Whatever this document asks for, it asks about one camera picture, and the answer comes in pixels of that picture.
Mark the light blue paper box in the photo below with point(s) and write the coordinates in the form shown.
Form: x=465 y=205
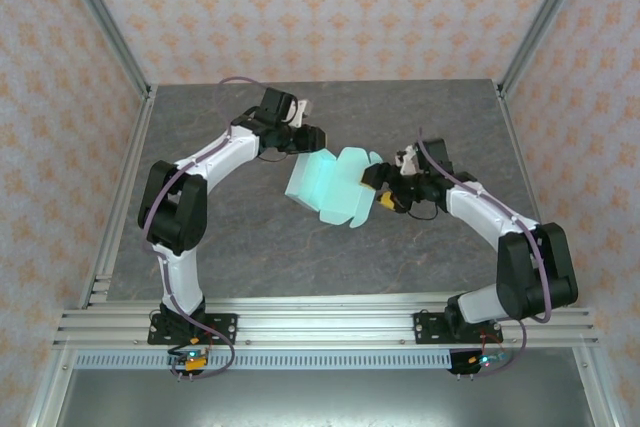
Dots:
x=325 y=187

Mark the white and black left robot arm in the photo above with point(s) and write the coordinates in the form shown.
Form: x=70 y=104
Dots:
x=220 y=157

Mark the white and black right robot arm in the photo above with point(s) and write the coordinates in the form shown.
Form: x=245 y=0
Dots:
x=480 y=212

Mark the grey metal panel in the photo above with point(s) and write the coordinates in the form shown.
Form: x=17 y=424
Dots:
x=320 y=397

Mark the circuit board with yellow connector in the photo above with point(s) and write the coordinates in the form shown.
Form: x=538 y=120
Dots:
x=190 y=361

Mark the aluminium table side rail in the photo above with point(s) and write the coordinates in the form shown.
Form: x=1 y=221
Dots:
x=520 y=147
x=130 y=172

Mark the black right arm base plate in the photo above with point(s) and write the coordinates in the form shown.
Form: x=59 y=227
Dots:
x=427 y=327

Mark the aluminium mounting rail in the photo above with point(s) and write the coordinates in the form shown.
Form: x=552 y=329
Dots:
x=325 y=324

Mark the circuit board with black bracket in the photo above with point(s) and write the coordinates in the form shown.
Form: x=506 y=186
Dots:
x=475 y=362

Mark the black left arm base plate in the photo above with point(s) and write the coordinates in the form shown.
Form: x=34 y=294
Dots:
x=225 y=322

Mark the aluminium frame post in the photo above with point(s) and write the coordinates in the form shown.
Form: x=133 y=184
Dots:
x=100 y=17
x=545 y=17

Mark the aluminium frame leg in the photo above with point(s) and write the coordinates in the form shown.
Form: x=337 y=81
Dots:
x=50 y=392
x=597 y=397

